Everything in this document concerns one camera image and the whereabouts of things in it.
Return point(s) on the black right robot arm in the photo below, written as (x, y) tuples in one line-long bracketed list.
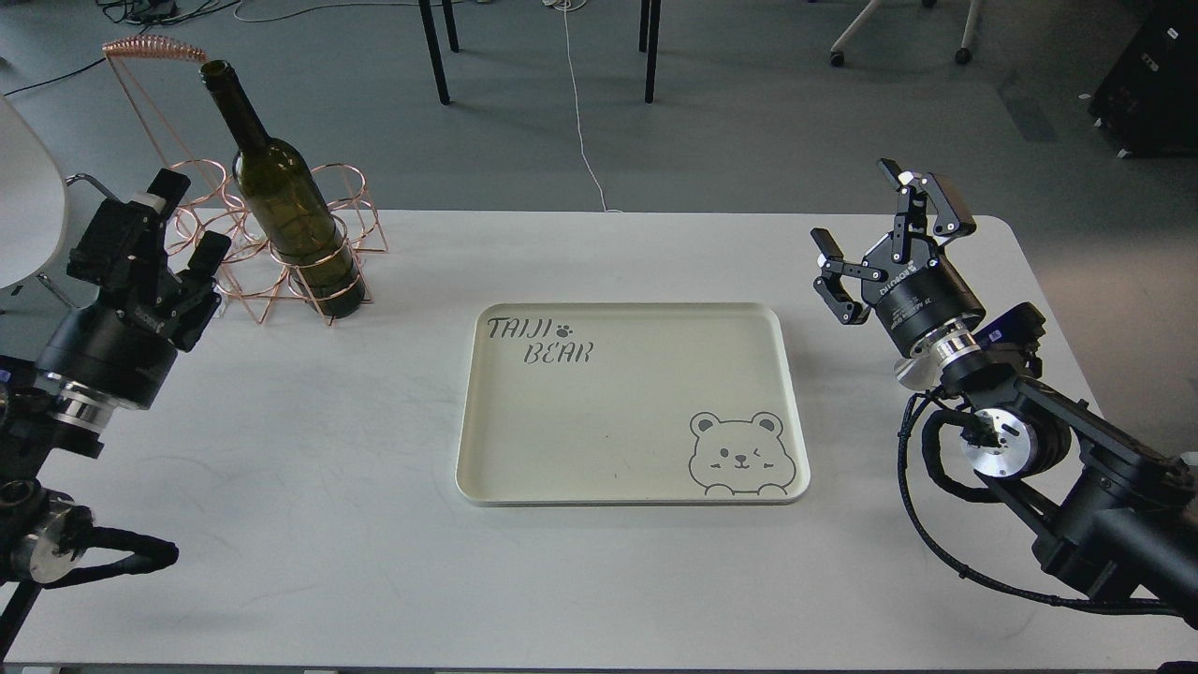
[(1111, 518)]

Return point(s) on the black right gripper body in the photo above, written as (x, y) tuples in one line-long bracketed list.
[(918, 296)]

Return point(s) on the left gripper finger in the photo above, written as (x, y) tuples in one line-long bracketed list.
[(198, 278), (123, 250)]

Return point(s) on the copper wire bottle rack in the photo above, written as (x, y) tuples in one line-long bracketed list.
[(250, 274)]

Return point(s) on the dark green wine bottle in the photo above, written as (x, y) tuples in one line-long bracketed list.
[(278, 187)]

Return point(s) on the black equipment case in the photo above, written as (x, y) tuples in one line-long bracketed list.
[(1148, 101)]

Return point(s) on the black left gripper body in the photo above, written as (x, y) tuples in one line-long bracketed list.
[(124, 354)]

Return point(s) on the cream bear serving tray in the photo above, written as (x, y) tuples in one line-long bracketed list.
[(629, 404)]

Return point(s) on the white chair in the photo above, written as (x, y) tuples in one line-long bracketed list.
[(33, 203)]

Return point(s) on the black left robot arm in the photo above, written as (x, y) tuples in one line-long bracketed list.
[(50, 540)]

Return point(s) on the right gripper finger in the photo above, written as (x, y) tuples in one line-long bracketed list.
[(829, 285), (932, 211)]

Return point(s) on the white office chair base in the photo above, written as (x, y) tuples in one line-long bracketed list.
[(902, 33)]

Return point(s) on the steel double jigger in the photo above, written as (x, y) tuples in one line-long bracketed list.
[(918, 374)]

